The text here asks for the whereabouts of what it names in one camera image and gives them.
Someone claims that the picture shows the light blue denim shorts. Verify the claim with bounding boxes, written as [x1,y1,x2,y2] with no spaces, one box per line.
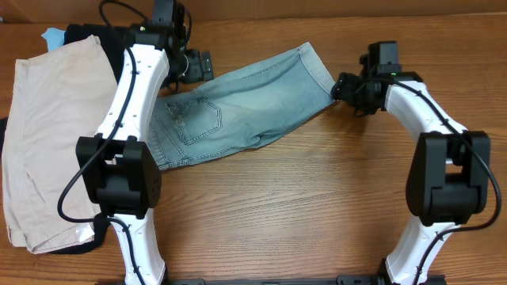
[147,43,334,170]

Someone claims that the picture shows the brown cardboard backdrop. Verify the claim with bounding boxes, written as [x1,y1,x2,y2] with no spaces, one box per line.
[1,0,506,23]

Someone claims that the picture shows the black t-shirt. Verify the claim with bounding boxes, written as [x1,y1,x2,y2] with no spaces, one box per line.
[0,23,138,256]

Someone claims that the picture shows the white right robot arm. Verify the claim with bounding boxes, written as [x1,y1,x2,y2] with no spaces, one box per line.
[330,72,490,284]

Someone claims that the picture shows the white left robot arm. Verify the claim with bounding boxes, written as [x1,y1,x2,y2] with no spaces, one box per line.
[76,23,212,284]

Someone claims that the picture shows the light blue folded garment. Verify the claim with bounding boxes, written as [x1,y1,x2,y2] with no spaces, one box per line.
[41,28,65,51]

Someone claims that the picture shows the beige cotton shorts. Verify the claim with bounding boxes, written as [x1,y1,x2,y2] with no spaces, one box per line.
[1,34,120,255]

